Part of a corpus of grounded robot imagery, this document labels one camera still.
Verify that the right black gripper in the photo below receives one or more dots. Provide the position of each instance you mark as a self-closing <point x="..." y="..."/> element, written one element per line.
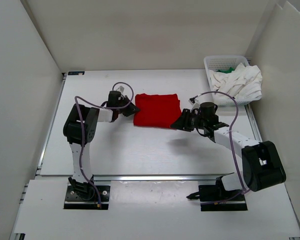
<point x="183" y="123"/>

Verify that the aluminium rail front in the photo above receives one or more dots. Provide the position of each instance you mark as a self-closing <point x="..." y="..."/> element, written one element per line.
<point x="156" y="177"/>

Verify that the dark label sticker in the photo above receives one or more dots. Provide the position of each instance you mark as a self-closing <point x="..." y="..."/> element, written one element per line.
<point x="76" y="73"/>

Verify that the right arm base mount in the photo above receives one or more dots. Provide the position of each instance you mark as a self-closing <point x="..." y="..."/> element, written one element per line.
<point x="215" y="198"/>

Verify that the green garment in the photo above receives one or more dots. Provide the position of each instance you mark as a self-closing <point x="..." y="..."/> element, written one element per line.
<point x="226" y="71"/>

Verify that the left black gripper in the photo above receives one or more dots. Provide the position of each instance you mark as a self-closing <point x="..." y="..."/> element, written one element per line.
<point x="131" y="109"/>

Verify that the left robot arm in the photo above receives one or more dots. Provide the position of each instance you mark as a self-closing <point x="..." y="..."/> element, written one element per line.
<point x="80" y="129"/>

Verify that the red t-shirt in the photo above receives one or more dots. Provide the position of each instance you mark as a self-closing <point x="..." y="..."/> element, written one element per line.
<point x="157" y="111"/>

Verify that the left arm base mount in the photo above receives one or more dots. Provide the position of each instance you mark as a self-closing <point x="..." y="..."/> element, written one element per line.
<point x="87" y="199"/>

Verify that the white plastic basket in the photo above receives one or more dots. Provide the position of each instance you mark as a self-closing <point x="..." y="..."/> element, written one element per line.
<point x="223" y="62"/>

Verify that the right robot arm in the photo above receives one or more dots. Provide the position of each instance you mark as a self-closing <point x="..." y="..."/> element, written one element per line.
<point x="261" y="164"/>

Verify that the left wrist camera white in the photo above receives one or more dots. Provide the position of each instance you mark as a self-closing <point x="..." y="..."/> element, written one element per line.
<point x="120" y="89"/>

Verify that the white t-shirt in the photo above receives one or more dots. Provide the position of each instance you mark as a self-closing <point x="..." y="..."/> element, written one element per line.
<point x="245" y="82"/>

